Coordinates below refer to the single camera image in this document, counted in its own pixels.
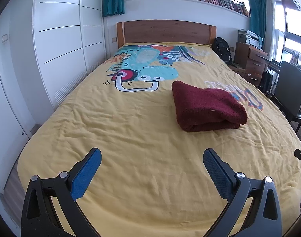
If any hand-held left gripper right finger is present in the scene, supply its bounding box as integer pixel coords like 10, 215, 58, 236
203, 148, 281, 237

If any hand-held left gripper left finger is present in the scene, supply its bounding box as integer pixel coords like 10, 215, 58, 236
21, 148, 102, 237

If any maroon knitted sweater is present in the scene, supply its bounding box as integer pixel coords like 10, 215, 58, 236
171, 80, 248, 132

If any bed with yellow cartoon cover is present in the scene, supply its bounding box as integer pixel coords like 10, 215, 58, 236
16, 42, 301, 237

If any grey office chair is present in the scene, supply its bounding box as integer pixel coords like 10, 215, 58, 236
266, 61, 301, 134

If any black paper bag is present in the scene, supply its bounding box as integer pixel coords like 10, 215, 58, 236
258, 67, 274, 94

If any dark desk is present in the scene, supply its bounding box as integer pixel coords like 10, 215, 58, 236
265, 54, 301, 79

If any low wooden nightstand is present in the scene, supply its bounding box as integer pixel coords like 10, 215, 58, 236
229, 63, 261, 87

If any white door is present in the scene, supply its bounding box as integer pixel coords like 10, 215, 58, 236
0, 22, 33, 190

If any wooden drawer cabinet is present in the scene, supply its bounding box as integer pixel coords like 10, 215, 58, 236
233, 41, 269, 81

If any black backpack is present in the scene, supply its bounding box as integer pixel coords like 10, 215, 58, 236
212, 37, 233, 65

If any white printer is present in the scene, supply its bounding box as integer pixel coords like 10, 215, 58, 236
237, 30, 264, 49

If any white wardrobe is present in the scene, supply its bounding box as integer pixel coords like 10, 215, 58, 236
32, 0, 107, 109

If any window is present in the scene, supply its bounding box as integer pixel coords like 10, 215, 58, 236
274, 0, 301, 77

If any wooden headboard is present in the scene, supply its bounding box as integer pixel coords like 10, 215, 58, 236
116, 20, 217, 49

